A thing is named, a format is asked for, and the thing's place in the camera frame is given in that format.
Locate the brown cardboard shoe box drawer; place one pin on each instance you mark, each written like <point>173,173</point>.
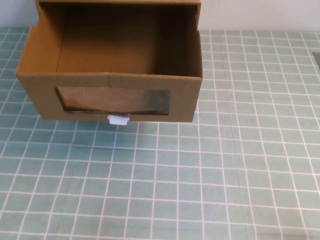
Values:
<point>37,95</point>

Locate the grey tape strip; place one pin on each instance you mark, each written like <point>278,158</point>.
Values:
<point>317,58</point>

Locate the green white-grid tablecloth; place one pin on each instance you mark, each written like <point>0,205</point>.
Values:
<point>200,175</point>

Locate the brown cardboard shoe box shell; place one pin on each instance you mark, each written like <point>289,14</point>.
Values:
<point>198,12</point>

